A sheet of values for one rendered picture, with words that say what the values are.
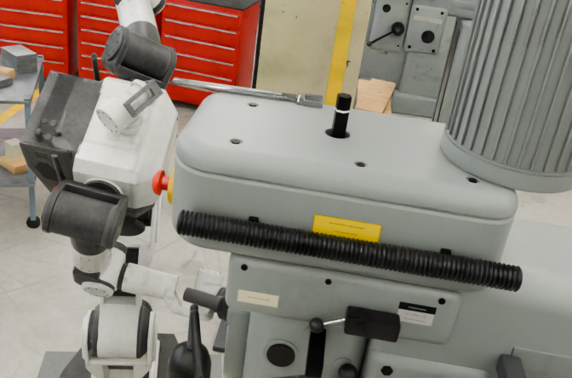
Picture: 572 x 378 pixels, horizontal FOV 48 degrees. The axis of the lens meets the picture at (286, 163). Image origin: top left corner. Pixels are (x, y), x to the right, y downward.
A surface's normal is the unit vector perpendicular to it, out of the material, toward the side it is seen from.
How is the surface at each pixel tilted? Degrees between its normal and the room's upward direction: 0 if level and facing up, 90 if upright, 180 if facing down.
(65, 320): 0
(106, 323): 60
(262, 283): 90
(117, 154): 35
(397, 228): 90
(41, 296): 0
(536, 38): 90
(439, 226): 90
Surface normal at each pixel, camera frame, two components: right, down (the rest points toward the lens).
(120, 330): 0.15, -0.05
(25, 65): 0.73, 0.38
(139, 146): 0.16, -0.47
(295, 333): -0.11, 0.43
